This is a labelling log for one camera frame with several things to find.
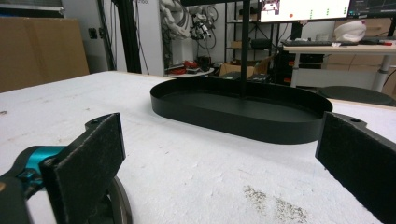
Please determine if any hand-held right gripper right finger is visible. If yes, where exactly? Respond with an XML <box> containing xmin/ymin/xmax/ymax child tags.
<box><xmin>315</xmin><ymin>111</ymin><xmax>396</xmax><ymax>224</ymax></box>

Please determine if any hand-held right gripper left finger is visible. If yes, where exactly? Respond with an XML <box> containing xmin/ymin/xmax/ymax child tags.
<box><xmin>40</xmin><ymin>112</ymin><xmax>127</xmax><ymax>224</ymax></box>

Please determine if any white height-adjustable desk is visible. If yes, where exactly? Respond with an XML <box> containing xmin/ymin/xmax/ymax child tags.
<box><xmin>282</xmin><ymin>42</ymin><xmax>396</xmax><ymax>93</ymax></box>

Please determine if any white foam table mat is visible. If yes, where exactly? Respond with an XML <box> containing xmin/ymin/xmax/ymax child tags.
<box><xmin>0</xmin><ymin>70</ymin><xmax>396</xmax><ymax>224</ymax></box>

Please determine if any black keyboard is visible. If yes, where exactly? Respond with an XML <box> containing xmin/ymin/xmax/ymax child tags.
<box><xmin>281</xmin><ymin>39</ymin><xmax>359</xmax><ymax>48</ymax></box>

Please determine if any white cap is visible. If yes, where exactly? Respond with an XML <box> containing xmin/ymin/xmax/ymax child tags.
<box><xmin>333</xmin><ymin>20</ymin><xmax>368</xmax><ymax>43</ymax></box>

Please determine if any black oval tray stand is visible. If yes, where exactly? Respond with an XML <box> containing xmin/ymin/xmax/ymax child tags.
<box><xmin>149</xmin><ymin>0</ymin><xmax>334</xmax><ymax>146</ymax></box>

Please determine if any small round white table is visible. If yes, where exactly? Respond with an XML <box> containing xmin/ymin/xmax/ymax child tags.
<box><xmin>164</xmin><ymin>66</ymin><xmax>216</xmax><ymax>79</ymax></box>

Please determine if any black metal shelf rack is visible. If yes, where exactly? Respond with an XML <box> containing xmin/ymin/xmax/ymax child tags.
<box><xmin>224</xmin><ymin>1</ymin><xmax>282</xmax><ymax>63</ymax></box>

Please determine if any computer monitor with dark screen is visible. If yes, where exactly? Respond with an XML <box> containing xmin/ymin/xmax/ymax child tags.
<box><xmin>347</xmin><ymin>0</ymin><xmax>396</xmax><ymax>20</ymax></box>

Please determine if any open cardboard box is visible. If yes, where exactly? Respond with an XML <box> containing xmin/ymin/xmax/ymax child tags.
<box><xmin>219</xmin><ymin>55</ymin><xmax>276</xmax><ymax>79</ymax></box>

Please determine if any computer monitor with white screen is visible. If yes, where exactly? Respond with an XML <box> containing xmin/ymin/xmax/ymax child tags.
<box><xmin>258</xmin><ymin>0</ymin><xmax>351</xmax><ymax>23</ymax></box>

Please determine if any black metal frame stand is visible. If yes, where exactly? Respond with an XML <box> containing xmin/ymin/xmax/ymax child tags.
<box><xmin>111</xmin><ymin>0</ymin><xmax>143</xmax><ymax>75</ymax></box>

